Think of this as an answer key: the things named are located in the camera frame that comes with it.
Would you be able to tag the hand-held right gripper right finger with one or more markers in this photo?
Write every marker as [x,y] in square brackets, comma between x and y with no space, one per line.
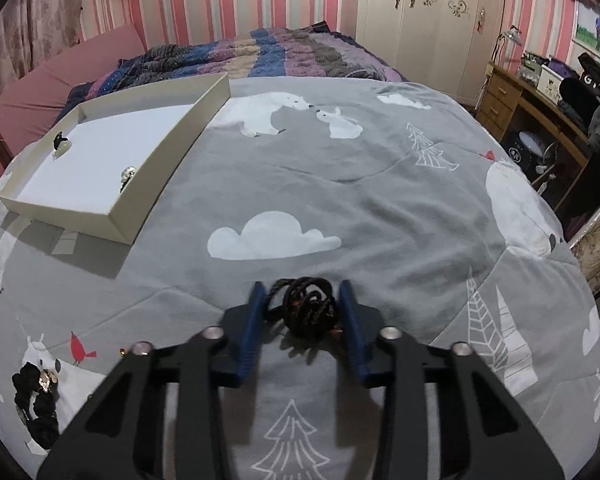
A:
[347,330]

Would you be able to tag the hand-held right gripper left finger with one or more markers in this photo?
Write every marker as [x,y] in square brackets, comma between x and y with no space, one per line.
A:
[252,330]

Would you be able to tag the black hair scrunchie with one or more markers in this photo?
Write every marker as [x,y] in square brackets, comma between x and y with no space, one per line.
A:
[35,400]

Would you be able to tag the white cardboard tray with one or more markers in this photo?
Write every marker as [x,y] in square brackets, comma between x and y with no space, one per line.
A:
[130,130]

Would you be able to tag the black drum under desk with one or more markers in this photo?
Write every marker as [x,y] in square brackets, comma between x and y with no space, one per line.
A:
[530,147]

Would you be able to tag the striped quilt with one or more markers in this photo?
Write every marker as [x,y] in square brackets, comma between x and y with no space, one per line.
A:
[260,55]

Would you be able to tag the wooden desk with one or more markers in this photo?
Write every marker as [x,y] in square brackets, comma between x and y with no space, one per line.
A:
[510,95]

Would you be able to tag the cream wardrobe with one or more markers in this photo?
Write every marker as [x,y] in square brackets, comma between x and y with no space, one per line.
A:
[420,20]

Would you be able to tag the pink mattress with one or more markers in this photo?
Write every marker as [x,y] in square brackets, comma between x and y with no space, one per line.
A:
[55,80]

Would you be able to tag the white storage box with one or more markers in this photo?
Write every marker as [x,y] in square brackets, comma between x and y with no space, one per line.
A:
[550,80]

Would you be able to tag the green box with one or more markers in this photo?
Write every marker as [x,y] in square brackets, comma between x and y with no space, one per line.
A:
[532,64]

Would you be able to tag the desk lamp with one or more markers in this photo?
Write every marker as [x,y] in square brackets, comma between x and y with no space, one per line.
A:
[507,40]

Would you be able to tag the black bag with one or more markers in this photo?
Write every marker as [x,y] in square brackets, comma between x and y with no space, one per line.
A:
[585,90]

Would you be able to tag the pink floral curtain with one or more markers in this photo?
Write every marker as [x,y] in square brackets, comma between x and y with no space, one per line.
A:
[25,25]

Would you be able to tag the wall poster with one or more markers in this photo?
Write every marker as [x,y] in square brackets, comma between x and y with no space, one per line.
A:
[597,30]

